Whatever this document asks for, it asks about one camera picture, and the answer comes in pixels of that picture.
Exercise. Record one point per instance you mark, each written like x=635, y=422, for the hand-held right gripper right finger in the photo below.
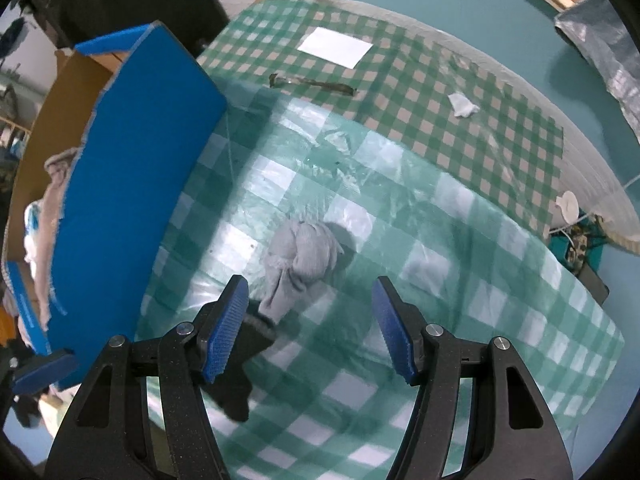
x=395, y=330

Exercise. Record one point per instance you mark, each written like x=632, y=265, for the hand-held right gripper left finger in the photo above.
x=225, y=330

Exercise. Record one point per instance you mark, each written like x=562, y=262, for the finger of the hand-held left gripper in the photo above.
x=42, y=371

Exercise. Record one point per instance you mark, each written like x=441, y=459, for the black sock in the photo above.
x=235, y=385

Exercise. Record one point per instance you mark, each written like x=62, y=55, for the grey sock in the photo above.
x=305, y=250
x=55, y=175

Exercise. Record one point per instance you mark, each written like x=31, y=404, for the white sock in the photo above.
x=34, y=230

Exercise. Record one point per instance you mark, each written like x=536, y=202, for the blue cardboard box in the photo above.
x=150, y=135

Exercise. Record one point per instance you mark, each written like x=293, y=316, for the mint checkered plastic tablecloth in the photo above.
x=450, y=310

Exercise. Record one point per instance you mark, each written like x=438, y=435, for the small black object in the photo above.
x=595, y=285

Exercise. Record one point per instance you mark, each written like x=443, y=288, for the small white disc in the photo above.
x=569, y=205

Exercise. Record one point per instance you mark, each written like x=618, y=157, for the crumpled white paper scrap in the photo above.
x=462, y=105

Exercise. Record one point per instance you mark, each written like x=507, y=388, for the dark thin stick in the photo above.
x=310, y=85

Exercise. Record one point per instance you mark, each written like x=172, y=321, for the white paper sheet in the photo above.
x=335, y=46

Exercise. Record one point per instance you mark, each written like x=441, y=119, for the silver plastic sheet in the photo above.
x=600, y=50

